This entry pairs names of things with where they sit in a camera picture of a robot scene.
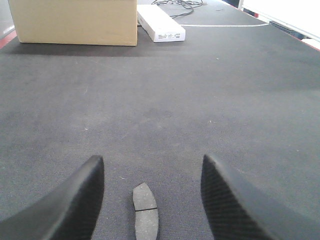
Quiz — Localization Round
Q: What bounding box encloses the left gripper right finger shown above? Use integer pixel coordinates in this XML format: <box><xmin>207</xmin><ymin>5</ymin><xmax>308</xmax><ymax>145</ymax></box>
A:
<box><xmin>200</xmin><ymin>154</ymin><xmax>320</xmax><ymax>240</ymax></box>

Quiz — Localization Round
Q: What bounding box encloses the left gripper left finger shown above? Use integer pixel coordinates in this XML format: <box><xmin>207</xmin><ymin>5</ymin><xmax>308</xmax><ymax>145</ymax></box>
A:
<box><xmin>0</xmin><ymin>155</ymin><xmax>105</xmax><ymax>240</ymax></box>

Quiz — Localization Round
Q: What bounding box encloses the grey brake pad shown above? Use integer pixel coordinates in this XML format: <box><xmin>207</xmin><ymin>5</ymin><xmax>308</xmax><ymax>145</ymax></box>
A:
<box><xmin>132</xmin><ymin>182</ymin><xmax>159</xmax><ymax>240</ymax></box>

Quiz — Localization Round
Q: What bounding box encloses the dark conveyor belt mat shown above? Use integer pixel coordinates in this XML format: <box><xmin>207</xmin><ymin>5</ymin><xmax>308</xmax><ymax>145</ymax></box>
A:
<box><xmin>0</xmin><ymin>0</ymin><xmax>320</xmax><ymax>240</ymax></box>

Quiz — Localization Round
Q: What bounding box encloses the white conveyor side guard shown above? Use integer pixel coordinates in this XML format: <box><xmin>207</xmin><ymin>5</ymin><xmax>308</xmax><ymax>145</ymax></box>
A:
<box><xmin>226</xmin><ymin>0</ymin><xmax>320</xmax><ymax>49</ymax></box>

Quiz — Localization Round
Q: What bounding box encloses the cardboard box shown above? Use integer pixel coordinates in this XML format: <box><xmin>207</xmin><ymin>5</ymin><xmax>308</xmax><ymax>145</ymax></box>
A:
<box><xmin>8</xmin><ymin>0</ymin><xmax>138</xmax><ymax>46</ymax></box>

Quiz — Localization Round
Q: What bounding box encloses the long white box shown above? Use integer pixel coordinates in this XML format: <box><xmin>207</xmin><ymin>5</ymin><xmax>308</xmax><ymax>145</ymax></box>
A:
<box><xmin>137</xmin><ymin>4</ymin><xmax>186</xmax><ymax>43</ymax></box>

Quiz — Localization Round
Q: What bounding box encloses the white cable on belt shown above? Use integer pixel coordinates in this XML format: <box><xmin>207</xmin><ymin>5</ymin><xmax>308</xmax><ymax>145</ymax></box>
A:
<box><xmin>181</xmin><ymin>22</ymin><xmax>270</xmax><ymax>28</ymax></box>

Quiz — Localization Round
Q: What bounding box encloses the black floor cable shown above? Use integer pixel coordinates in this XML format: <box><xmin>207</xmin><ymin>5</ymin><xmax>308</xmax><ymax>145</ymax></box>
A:
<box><xmin>151</xmin><ymin>0</ymin><xmax>208</xmax><ymax>19</ymax></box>

